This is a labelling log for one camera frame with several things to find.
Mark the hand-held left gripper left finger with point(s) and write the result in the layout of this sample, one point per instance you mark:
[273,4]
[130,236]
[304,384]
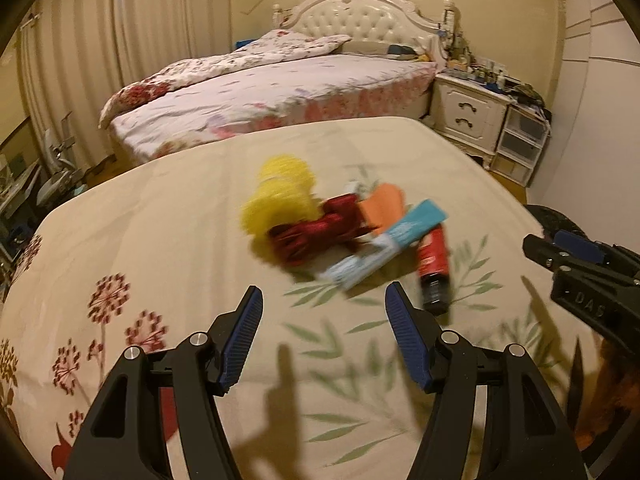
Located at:
[240,340]

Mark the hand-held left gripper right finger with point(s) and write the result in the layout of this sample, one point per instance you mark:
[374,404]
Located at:
[407,340]

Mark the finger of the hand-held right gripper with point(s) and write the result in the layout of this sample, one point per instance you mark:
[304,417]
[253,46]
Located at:
[542,255]
[575,243]

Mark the bin with black liner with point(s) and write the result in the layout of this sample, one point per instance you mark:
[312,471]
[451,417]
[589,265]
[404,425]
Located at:
[552,220]

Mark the red black tube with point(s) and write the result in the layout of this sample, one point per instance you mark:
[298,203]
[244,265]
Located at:
[434,260]

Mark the teal white toothpaste box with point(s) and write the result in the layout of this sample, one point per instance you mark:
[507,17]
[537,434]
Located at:
[395,240]

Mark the dark red foil wrapper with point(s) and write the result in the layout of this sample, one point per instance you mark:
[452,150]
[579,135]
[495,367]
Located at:
[315,232]

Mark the orange paper packet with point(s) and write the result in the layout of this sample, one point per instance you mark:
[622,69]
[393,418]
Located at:
[382,207]

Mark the person's right forearm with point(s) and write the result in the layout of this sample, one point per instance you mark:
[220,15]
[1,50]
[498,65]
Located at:
[615,385]

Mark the plastic drawer unit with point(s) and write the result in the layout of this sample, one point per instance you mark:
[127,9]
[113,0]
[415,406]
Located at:
[520,145]

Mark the white sliding wardrobe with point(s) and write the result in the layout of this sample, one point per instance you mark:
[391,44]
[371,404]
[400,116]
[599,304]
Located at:
[600,125]

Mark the cream leaf print cloth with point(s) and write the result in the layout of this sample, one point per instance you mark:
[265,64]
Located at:
[150,220]

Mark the dark cloth pile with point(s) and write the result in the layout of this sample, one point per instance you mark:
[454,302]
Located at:
[530,95]

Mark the white nightstand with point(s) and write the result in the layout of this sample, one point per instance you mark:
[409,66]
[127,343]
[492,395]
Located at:
[467,110]

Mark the cluster of small bottles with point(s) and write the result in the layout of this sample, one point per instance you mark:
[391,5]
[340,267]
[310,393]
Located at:
[480,77]

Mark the floral bed sheet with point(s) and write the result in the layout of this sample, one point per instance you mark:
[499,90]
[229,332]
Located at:
[300,90]

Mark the cluttered desk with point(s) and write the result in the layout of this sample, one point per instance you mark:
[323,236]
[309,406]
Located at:
[20,200]

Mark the pillow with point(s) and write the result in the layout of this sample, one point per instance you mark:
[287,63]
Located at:
[370,47]

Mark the floral quilt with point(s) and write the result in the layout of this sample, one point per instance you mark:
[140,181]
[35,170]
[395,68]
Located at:
[210,67]

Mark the white bed with tufted headboard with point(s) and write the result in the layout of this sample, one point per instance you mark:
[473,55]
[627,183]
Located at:
[360,15]

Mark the cream curtain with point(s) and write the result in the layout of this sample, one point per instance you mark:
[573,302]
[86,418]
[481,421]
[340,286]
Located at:
[70,70]
[165,20]

